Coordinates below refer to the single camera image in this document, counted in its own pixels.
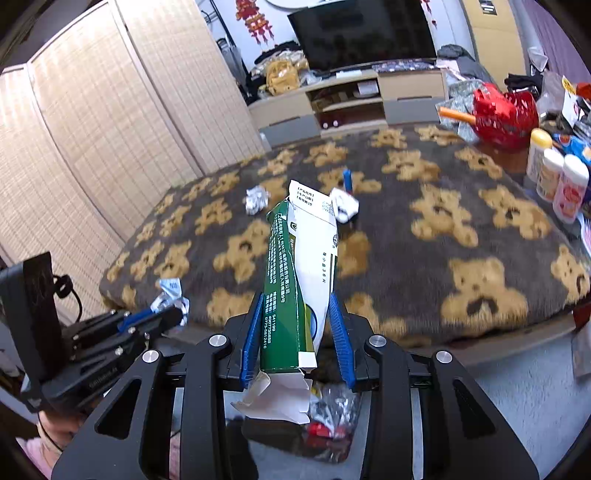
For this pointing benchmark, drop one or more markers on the clear plastic bag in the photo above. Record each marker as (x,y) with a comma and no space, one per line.
(337,404)

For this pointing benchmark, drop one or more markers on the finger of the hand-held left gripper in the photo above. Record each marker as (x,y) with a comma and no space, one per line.
(115,347)
(138,319)

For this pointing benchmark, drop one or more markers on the crumpled white paper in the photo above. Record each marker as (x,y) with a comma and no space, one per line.
(344,205)

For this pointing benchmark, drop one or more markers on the green white carton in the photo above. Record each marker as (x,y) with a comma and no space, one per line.
(281,277)

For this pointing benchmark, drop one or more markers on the black television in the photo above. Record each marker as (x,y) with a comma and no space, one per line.
(360,32)

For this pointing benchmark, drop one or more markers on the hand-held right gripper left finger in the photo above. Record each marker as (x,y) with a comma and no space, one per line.
(249,350)

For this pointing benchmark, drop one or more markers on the woven folding screen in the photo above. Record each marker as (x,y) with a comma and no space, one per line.
(115,115)

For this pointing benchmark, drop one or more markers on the round lotus wall plate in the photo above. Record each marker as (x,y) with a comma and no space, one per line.
(286,2)

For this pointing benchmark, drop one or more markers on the bear print blanket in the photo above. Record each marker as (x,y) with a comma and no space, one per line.
(415,230)

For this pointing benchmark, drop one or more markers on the plastic lined trash bin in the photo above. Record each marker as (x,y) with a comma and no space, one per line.
(277,438)

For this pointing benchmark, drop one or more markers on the red label white bottle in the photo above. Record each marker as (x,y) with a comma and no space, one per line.
(570,191)

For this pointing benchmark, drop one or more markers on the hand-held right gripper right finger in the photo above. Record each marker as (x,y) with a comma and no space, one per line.
(341,350)

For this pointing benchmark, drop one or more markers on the beige standing air conditioner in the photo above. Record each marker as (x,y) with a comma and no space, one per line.
(494,37)

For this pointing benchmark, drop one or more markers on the purple curtain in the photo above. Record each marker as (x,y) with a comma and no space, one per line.
(563,41)

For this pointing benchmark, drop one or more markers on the red plastic basket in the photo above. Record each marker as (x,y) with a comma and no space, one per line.
(508,120)

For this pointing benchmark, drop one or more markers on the crumpled foil ball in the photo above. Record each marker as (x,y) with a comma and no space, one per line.
(255,199)

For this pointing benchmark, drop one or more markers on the grey floral garment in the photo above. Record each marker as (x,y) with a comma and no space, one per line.
(461,94)

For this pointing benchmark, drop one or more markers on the yellow capped white bottle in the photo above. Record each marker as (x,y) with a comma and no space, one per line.
(538,157)

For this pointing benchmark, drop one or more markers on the blue white wrapper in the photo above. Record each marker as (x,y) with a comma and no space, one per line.
(171,288)

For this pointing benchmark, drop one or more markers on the beige television cabinet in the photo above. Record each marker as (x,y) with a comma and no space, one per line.
(411,85)

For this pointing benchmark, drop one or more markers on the grey clothing heap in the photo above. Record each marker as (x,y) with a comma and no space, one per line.
(461,60)

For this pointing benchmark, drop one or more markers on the orange stick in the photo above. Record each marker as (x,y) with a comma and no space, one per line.
(457,114)

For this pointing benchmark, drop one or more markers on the person's left forearm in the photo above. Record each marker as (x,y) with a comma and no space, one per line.
(37,457)

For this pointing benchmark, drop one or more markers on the dark patterned cloth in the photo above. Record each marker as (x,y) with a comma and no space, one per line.
(401,65)

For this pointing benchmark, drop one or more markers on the pile of clothes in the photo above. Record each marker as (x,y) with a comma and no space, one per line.
(309,64)

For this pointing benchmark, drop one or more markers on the person's left hand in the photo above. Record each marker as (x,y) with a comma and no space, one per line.
(60,427)

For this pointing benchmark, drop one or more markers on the red fish hanging ornament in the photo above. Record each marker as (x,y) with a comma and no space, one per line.
(251,21)

